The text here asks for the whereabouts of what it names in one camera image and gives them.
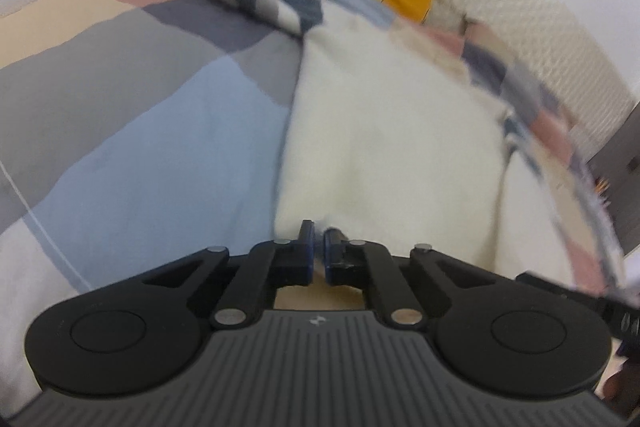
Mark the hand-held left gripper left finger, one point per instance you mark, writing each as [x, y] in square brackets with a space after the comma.
[306, 252]

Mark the grey wooden wardrobe unit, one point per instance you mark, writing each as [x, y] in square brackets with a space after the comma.
[617, 157]

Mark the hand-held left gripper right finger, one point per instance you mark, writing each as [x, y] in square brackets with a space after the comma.
[331, 257]

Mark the plaid patchwork duvet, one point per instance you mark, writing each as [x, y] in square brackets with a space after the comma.
[150, 132]

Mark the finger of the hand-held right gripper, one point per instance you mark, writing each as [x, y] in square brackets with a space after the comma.
[555, 289]

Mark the cream sweater with navy stripes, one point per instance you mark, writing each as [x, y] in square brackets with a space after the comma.
[390, 132]

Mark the cream quilted bed headboard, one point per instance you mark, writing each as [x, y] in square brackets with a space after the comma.
[540, 27]

